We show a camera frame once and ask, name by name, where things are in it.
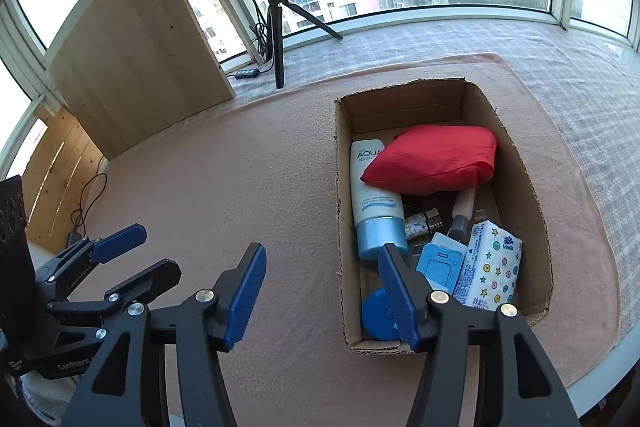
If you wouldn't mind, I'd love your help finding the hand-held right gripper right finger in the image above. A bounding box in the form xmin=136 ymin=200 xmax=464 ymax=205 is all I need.
xmin=377 ymin=244 xmax=583 ymax=427

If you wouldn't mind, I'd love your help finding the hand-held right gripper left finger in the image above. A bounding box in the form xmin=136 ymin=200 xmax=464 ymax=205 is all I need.
xmin=60 ymin=243 xmax=268 ymax=427

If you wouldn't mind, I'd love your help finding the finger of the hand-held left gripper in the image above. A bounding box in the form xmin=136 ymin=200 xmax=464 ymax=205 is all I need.
xmin=47 ymin=259 xmax=182 ymax=338
xmin=32 ymin=223 xmax=148 ymax=303

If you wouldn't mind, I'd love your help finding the blue round tape measure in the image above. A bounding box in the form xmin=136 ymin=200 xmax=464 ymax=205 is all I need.
xmin=361 ymin=288 xmax=403 ymax=342

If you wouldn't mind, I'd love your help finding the blue phone stand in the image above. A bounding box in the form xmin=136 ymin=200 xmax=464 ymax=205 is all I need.
xmin=415 ymin=232 xmax=468 ymax=295

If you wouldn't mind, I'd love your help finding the patterned tissue packet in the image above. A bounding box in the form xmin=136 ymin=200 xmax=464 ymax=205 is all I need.
xmin=452 ymin=220 xmax=523 ymax=313

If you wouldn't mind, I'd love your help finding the white blue sunscreen tube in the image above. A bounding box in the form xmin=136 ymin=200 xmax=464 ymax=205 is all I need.
xmin=350 ymin=139 xmax=408 ymax=260

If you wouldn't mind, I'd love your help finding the beige cosmetic tube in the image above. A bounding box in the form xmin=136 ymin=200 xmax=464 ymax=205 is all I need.
xmin=446 ymin=189 xmax=478 ymax=244

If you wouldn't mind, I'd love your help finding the red cloth pouch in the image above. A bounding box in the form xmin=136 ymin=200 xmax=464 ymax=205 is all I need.
xmin=360 ymin=125 xmax=499 ymax=196

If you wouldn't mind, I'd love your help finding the cardboard box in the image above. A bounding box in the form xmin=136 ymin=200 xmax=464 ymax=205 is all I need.
xmin=333 ymin=78 xmax=555 ymax=354

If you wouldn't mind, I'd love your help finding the wooden slat panel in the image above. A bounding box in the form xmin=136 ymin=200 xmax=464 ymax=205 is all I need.
xmin=22 ymin=107 xmax=108 ymax=253

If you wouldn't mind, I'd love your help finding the wooden board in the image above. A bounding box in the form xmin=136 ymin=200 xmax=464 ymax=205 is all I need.
xmin=46 ymin=0 xmax=236 ymax=160

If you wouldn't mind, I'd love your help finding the black tripod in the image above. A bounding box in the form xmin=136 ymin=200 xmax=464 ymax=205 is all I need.
xmin=260 ymin=0 xmax=343 ymax=89

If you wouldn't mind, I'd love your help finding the white checked cloth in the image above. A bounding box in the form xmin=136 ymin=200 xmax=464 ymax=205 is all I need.
xmin=220 ymin=19 xmax=640 ymax=323

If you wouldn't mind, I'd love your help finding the black power cable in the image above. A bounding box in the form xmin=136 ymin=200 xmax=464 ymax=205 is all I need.
xmin=67 ymin=173 xmax=109 ymax=245

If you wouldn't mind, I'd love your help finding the black ring light cable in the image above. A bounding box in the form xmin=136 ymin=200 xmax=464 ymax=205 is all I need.
xmin=249 ymin=22 xmax=273 ymax=62

